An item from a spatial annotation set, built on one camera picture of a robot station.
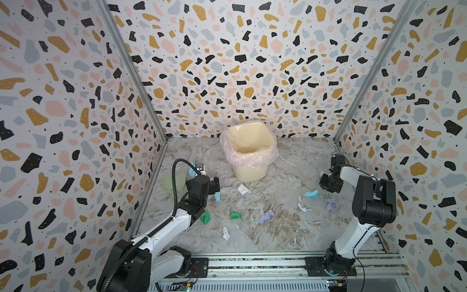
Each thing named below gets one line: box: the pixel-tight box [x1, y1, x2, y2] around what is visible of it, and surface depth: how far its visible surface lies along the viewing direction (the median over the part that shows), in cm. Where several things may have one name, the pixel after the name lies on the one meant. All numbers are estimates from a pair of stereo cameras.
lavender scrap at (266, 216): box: [258, 209, 275, 224], surface depth 89 cm
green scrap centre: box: [229, 210, 243, 220], surface depth 89 cm
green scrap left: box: [199, 209, 212, 226], surface depth 87 cm
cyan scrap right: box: [304, 188, 320, 199], surface depth 97 cm
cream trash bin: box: [220, 121, 280, 183], surface depth 89 cm
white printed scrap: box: [297, 195, 312, 213], surface depth 93 cm
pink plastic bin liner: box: [219, 121, 280, 169], surface depth 87 cm
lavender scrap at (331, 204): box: [324, 197, 339, 212], surface depth 93 cm
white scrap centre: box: [237, 183, 252, 196], surface depth 98 cm
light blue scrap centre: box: [214, 191, 222, 202], surface depth 94 cm
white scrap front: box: [222, 225, 231, 241], surface depth 83 cm
